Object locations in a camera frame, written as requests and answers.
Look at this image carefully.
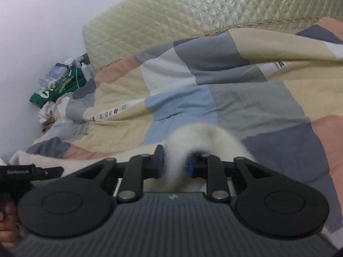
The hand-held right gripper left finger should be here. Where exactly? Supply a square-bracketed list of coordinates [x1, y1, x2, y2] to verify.
[76, 145, 165, 203]

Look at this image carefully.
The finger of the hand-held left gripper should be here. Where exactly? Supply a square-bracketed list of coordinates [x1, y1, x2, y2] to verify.
[34, 166, 65, 180]

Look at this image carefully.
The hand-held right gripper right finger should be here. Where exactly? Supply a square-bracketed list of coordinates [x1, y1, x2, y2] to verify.
[187, 152, 272, 202]

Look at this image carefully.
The white fleece garment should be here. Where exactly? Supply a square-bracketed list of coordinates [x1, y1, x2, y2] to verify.
[8, 122, 258, 194]

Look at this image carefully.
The person's left hand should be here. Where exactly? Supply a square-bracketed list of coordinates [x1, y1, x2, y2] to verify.
[0, 200, 20, 247]

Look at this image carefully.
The white crumpled cloth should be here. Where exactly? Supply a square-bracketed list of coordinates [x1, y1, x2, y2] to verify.
[37, 100, 59, 126]

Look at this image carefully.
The cream bed sheet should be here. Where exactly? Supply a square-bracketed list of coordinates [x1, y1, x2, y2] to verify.
[25, 16, 343, 244]

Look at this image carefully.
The green printed bag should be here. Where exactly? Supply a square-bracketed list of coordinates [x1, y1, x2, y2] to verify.
[29, 68, 93, 106]

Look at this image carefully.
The pale tissue pack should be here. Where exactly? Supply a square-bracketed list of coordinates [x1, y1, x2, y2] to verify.
[39, 63, 72, 88]

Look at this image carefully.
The white plastic bottle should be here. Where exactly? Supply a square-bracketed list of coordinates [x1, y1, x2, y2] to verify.
[80, 62, 93, 82]

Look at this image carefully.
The cream quilted headboard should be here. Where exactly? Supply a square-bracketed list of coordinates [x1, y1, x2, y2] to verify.
[82, 0, 343, 70]

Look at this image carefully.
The white thin cable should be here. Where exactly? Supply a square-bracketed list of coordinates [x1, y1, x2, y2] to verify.
[74, 57, 84, 89]

